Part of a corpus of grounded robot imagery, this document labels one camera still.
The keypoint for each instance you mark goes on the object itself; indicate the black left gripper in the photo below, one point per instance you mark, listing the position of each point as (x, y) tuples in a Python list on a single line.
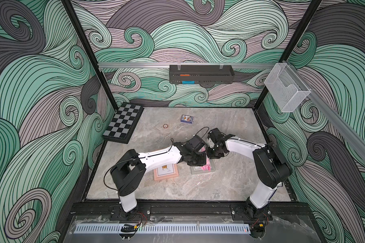
[(202, 162)]

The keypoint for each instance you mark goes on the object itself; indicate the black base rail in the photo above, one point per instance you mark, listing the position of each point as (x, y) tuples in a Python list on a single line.
[(149, 209)]

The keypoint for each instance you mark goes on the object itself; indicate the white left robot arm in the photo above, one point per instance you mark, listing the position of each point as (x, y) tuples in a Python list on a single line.
[(128, 172)]

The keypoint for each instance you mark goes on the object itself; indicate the pink cloth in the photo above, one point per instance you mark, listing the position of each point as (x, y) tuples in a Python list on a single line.
[(207, 166)]

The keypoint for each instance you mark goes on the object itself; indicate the blue card box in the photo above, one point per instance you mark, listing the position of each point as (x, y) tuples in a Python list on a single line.
[(187, 119)]

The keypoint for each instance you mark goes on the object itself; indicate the pink picture frame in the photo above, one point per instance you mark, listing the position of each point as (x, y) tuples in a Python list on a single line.
[(166, 172)]

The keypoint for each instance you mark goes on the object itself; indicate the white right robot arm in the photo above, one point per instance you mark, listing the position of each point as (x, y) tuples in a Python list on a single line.
[(272, 167)]

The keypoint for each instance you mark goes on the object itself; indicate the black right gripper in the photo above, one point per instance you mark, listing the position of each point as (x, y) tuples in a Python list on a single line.
[(213, 152)]

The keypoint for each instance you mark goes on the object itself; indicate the black wall tray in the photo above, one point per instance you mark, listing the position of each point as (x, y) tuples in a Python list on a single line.
[(201, 74)]

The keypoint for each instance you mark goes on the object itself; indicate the white slotted cable duct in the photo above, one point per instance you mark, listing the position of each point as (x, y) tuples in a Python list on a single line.
[(185, 228)]

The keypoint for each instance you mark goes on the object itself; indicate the green picture frame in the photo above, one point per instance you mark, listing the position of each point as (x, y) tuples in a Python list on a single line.
[(197, 169)]

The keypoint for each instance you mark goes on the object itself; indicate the aluminium rail wall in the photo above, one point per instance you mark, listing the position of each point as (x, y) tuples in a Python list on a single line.
[(106, 65), (324, 97)]

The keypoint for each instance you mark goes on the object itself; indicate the black and grey chessboard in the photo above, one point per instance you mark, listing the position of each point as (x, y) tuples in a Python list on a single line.
[(123, 123)]

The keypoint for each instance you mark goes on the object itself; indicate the black corner post left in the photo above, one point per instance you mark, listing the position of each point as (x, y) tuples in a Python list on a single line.
[(69, 8)]

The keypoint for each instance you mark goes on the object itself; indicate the aluminium rail back wall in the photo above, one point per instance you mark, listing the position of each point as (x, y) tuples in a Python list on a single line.
[(106, 65)]

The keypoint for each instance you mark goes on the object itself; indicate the aluminium rail right wall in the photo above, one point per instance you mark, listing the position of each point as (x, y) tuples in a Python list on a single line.
[(324, 97)]

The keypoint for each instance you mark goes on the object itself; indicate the black corner post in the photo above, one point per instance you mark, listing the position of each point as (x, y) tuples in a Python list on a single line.
[(301, 27), (69, 8)]

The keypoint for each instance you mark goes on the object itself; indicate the black corner post right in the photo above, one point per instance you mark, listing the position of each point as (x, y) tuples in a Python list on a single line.
[(301, 27)]

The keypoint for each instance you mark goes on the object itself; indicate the clear plastic wall holder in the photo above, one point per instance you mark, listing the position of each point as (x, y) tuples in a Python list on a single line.
[(286, 87)]

